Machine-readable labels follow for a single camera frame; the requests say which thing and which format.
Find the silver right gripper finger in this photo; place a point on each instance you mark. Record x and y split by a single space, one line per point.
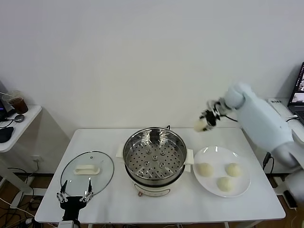
209 128
203 114

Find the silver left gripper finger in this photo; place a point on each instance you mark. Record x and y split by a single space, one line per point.
62 197
88 196

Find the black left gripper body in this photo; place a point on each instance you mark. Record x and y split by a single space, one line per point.
71 206

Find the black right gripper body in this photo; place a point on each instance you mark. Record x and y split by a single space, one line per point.
211 118

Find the white steamed baozi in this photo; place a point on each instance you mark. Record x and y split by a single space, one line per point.
205 169
199 125
224 184
233 169

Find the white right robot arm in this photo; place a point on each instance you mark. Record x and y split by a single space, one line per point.
261 123

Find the stainless steel steamer basket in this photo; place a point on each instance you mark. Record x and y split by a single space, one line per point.
154 156

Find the white round plate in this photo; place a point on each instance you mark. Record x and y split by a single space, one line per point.
218 154

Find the cream electric cooking pot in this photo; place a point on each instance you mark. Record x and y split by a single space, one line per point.
154 190

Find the white label with black text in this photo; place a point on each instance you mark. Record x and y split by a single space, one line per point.
277 102

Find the laptop screen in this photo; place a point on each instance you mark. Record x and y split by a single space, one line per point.
2 104
297 104

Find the plastic cup of iced coffee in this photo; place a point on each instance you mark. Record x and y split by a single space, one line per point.
21 106

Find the black floor power strip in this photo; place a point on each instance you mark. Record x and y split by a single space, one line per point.
290 199

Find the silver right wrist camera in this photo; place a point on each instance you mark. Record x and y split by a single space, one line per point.
217 107

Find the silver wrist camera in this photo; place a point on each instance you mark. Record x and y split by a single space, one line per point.
217 107
66 224

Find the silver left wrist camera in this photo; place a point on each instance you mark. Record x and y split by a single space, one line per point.
66 224

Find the white wall outlet with plug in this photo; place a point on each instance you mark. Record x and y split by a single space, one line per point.
36 158

